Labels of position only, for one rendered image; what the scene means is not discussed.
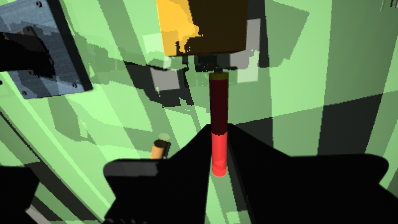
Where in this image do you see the hammer with grey head and tan handle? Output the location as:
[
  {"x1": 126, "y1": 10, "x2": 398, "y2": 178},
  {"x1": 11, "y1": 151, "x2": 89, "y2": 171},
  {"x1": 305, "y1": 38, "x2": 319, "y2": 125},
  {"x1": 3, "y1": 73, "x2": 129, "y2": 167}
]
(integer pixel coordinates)
[{"x1": 151, "y1": 140, "x2": 166, "y2": 159}]

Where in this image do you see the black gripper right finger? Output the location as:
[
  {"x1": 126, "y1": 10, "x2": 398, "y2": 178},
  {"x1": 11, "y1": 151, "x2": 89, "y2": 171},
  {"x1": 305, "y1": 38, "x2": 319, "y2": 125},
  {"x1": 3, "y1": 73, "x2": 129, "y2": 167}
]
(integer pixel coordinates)
[{"x1": 227, "y1": 123, "x2": 389, "y2": 224}]

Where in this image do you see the red cylinder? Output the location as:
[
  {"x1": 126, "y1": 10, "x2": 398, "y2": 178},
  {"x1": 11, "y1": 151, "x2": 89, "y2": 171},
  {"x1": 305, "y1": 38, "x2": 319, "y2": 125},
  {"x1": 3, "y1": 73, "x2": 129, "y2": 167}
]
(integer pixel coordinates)
[{"x1": 209, "y1": 72, "x2": 229, "y2": 177}]

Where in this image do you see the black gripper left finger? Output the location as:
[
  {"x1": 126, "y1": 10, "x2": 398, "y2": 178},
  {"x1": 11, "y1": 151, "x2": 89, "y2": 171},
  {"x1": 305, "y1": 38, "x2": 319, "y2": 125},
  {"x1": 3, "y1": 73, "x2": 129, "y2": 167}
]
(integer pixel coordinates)
[{"x1": 103, "y1": 124, "x2": 212, "y2": 224}]

